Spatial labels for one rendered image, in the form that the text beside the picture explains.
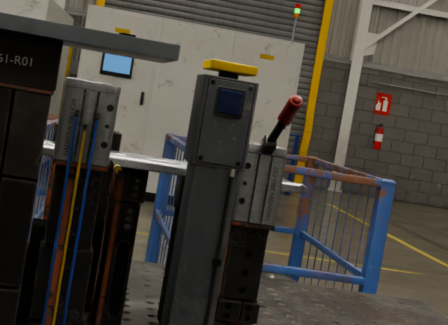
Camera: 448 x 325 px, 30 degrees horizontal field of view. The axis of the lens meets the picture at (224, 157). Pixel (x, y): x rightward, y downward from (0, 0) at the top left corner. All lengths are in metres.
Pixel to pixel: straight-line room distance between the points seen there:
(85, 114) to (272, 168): 0.28
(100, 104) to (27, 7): 8.02
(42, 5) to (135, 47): 8.18
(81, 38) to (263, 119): 8.32
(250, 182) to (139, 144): 7.93
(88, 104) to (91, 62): 7.95
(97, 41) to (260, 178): 0.36
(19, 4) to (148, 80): 1.57
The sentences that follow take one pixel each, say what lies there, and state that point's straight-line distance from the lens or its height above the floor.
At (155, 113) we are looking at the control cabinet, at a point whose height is 0.96.
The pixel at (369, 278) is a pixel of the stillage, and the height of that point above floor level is 0.57.
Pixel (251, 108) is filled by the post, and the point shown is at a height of 1.11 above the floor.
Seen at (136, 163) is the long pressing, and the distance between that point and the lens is 1.30.
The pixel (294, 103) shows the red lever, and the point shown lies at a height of 1.12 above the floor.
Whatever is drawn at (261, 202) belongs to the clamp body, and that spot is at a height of 0.98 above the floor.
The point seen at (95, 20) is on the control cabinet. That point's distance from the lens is 9.14.
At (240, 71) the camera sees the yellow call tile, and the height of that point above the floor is 1.15.
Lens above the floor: 1.10
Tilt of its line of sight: 3 degrees down
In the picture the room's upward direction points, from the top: 10 degrees clockwise
